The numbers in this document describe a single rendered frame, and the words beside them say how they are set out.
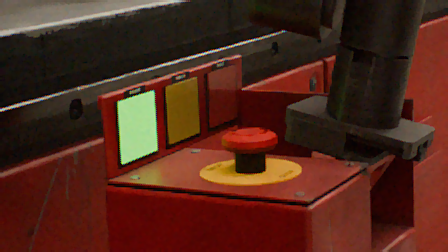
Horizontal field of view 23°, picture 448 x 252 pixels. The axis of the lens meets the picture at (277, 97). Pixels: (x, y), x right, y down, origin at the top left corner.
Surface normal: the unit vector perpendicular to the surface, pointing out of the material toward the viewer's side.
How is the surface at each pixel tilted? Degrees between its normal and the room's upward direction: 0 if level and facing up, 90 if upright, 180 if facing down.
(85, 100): 90
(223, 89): 90
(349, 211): 90
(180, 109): 90
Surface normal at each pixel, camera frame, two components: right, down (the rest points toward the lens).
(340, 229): 0.89, 0.05
